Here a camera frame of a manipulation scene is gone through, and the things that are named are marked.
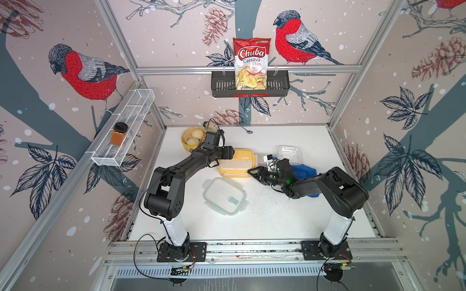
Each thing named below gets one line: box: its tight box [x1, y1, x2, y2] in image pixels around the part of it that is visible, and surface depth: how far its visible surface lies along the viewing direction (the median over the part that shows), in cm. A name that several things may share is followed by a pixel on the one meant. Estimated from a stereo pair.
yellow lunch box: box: [218, 148, 258, 178], surface depth 95 cm
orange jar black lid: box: [110, 121, 129, 147], surface depth 68 cm
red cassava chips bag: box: [233, 37, 272, 91], surface depth 87 cm
